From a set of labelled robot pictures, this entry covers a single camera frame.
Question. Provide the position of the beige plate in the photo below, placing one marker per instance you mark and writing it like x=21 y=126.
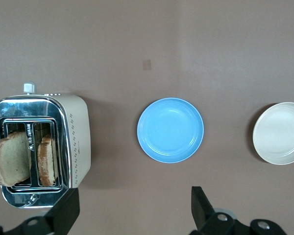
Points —
x=279 y=133

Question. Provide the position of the beige chrome two-slot toaster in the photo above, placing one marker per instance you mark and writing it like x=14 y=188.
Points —
x=78 y=122

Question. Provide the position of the toasted bread slice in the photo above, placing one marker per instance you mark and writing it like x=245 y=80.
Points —
x=46 y=161
x=12 y=159

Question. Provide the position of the blue plate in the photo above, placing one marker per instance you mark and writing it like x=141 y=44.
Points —
x=170 y=129

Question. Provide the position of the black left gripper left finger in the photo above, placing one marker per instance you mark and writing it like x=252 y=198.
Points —
x=66 y=208

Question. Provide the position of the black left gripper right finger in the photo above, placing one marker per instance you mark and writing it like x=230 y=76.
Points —
x=201 y=208

